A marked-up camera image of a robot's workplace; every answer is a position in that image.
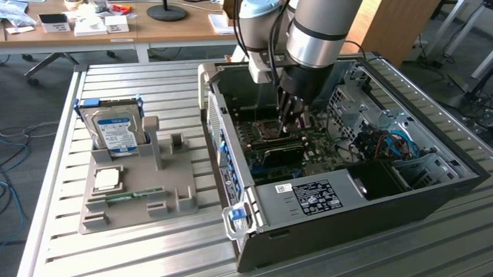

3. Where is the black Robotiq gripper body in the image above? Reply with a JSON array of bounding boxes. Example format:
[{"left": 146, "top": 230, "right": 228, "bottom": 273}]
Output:
[{"left": 276, "top": 62, "right": 335, "bottom": 103}]

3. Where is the green graphics card black cooler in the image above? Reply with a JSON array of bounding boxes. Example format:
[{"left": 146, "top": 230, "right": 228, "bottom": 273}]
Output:
[{"left": 263, "top": 145, "right": 306, "bottom": 169}]

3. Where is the metal CPU socket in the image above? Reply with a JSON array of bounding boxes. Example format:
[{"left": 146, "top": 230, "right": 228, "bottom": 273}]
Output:
[{"left": 255, "top": 119, "right": 286, "bottom": 142}]

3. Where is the perforated metal disk bay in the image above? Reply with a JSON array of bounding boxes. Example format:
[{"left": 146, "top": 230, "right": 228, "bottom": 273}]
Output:
[{"left": 326, "top": 62, "right": 389, "bottom": 128}]

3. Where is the green Dell motherboard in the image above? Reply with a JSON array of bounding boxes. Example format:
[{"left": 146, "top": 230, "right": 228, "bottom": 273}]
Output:
[{"left": 232, "top": 115, "right": 350, "bottom": 187}]

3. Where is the grey chipset heatsink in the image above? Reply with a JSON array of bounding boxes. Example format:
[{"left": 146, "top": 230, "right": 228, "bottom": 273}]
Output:
[{"left": 303, "top": 164, "right": 329, "bottom": 177}]

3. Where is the stack of papers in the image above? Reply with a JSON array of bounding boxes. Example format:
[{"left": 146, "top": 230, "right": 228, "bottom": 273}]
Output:
[{"left": 207, "top": 13, "right": 238, "bottom": 35}]

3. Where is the wooden cabinet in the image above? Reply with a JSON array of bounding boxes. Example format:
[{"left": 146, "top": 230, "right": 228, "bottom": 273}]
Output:
[{"left": 338, "top": 0, "right": 442, "bottom": 68}]

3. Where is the grey power supply unit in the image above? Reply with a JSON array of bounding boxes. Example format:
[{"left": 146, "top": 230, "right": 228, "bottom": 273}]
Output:
[{"left": 252, "top": 169, "right": 366, "bottom": 227}]

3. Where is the slanted metal disk bay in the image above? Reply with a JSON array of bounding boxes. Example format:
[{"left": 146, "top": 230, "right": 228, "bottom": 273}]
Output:
[{"left": 391, "top": 152, "right": 461, "bottom": 190}]

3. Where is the wooden desk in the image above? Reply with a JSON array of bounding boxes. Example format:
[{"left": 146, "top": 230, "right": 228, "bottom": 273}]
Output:
[
  {"left": 136, "top": 0, "right": 350, "bottom": 63},
  {"left": 0, "top": 0, "right": 139, "bottom": 56}
]

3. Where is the black open PC case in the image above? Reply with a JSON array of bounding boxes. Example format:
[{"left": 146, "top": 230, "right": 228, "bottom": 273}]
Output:
[{"left": 196, "top": 51, "right": 492, "bottom": 274}]

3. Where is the black round lamp base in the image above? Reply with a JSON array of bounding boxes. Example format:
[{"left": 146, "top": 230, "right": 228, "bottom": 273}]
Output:
[{"left": 146, "top": 0, "right": 188, "bottom": 22}]

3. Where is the grey parts rack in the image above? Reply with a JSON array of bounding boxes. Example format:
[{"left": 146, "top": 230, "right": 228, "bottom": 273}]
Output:
[{"left": 77, "top": 115, "right": 200, "bottom": 236}]

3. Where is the hard disk with blue caddy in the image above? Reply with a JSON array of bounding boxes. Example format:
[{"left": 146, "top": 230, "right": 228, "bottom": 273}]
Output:
[{"left": 72, "top": 96, "right": 150, "bottom": 158}]

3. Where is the silver CPU chip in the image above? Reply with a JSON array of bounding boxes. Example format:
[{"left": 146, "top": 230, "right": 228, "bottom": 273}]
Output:
[{"left": 93, "top": 169, "right": 124, "bottom": 192}]

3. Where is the white labelled box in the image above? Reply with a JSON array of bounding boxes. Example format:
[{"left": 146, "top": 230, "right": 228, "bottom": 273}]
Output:
[{"left": 104, "top": 15, "right": 128, "bottom": 34}]

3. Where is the red object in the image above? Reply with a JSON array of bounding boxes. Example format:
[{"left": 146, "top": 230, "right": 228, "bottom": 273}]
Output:
[{"left": 109, "top": 3, "right": 134, "bottom": 15}]

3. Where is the white flat box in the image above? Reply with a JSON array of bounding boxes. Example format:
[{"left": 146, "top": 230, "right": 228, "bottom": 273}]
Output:
[{"left": 72, "top": 16, "right": 108, "bottom": 37}]

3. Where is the black desk leg with casters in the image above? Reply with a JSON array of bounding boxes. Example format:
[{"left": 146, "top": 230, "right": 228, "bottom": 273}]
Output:
[{"left": 21, "top": 51, "right": 116, "bottom": 86}]

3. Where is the white box black top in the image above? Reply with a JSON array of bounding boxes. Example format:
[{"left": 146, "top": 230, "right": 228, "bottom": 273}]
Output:
[{"left": 37, "top": 13, "right": 72, "bottom": 33}]

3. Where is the white paper card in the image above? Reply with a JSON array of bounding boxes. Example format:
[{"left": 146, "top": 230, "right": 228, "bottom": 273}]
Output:
[{"left": 4, "top": 25, "right": 36, "bottom": 35}]

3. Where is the clear plastic bag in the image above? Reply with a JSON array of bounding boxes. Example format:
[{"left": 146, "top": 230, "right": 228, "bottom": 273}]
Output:
[{"left": 0, "top": 0, "right": 29, "bottom": 27}]

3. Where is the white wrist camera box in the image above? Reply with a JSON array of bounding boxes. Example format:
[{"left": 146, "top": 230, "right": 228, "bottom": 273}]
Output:
[{"left": 247, "top": 51, "right": 284, "bottom": 84}]

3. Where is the blue SATA wire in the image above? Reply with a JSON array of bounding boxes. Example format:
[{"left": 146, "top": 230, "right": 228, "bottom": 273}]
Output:
[{"left": 385, "top": 130, "right": 421, "bottom": 159}]

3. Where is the grey floor cable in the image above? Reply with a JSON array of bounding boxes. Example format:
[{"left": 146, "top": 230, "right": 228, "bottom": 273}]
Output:
[{"left": 0, "top": 120, "right": 59, "bottom": 139}]

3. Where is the blue floor cable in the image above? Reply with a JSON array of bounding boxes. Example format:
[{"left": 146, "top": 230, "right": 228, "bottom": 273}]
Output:
[{"left": 0, "top": 138, "right": 28, "bottom": 249}]

